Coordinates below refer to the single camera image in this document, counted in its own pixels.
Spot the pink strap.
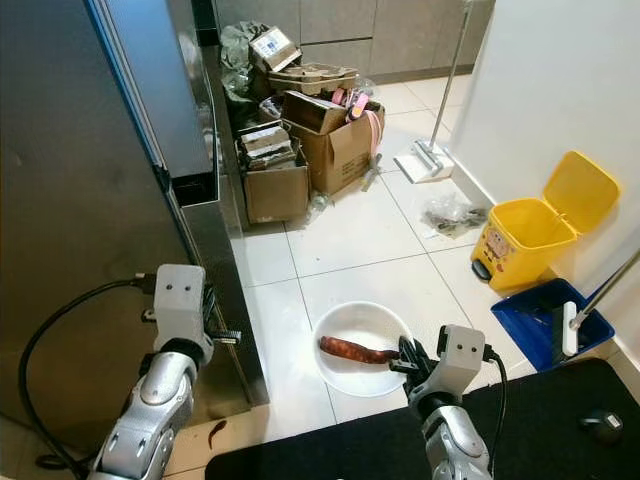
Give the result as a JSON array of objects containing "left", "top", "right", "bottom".
[{"left": 345, "top": 90, "right": 387, "bottom": 159}]

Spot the black floor mat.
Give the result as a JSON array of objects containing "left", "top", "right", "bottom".
[{"left": 205, "top": 358, "right": 640, "bottom": 480}]

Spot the reddish brown sweet potato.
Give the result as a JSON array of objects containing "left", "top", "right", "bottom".
[{"left": 319, "top": 336, "right": 402, "bottom": 366}]

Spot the grey steel fridge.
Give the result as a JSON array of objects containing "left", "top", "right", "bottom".
[{"left": 0, "top": 0, "right": 273, "bottom": 453}]

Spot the white round bowl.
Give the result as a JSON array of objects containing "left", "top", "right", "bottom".
[{"left": 312, "top": 301, "right": 415, "bottom": 398}]

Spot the olive green bag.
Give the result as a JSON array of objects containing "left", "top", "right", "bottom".
[{"left": 220, "top": 20, "right": 269, "bottom": 103}]

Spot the red-brown floor scrap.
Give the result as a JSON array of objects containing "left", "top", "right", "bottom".
[{"left": 208, "top": 420, "right": 230, "bottom": 452}]

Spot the clear bag with dark contents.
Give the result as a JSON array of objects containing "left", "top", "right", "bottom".
[{"left": 422, "top": 192, "right": 492, "bottom": 239}]

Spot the grey kitchen counter cabinet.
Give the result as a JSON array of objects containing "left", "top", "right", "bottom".
[{"left": 215, "top": 0, "right": 497, "bottom": 84}]

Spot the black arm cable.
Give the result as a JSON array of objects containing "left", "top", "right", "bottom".
[
  {"left": 480, "top": 345, "right": 511, "bottom": 456},
  {"left": 17, "top": 277, "right": 161, "bottom": 473}
]

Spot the brown paper egg tray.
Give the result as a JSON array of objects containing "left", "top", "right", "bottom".
[{"left": 265, "top": 62, "right": 362, "bottom": 99}]

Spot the white handled brush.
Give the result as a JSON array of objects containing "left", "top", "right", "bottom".
[{"left": 558, "top": 248, "right": 640, "bottom": 358}]

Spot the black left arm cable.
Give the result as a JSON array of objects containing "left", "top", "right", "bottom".
[{"left": 17, "top": 277, "right": 161, "bottom": 473}]

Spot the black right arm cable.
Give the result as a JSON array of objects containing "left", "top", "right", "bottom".
[{"left": 480, "top": 345, "right": 511, "bottom": 456}]

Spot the small black round object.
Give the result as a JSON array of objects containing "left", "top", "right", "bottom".
[{"left": 578, "top": 410, "right": 624, "bottom": 447}]

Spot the white flat mop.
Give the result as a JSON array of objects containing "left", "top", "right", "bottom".
[{"left": 394, "top": 0, "right": 477, "bottom": 185}]

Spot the blue plastic dustpan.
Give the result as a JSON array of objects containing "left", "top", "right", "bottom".
[{"left": 491, "top": 278, "right": 617, "bottom": 374}]

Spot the yellow pedal bin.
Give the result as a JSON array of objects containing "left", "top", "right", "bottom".
[{"left": 470, "top": 150, "right": 623, "bottom": 294}]

